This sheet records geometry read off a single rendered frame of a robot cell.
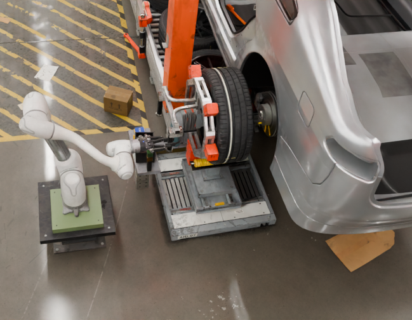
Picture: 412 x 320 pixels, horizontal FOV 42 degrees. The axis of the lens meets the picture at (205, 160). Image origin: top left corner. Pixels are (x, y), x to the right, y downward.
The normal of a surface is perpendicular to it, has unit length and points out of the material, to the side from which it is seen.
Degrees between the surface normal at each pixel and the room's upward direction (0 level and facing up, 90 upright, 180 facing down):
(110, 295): 0
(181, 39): 90
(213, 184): 0
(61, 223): 1
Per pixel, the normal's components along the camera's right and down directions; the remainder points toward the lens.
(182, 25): 0.26, 0.76
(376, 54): 0.09, -0.72
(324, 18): -0.19, -0.39
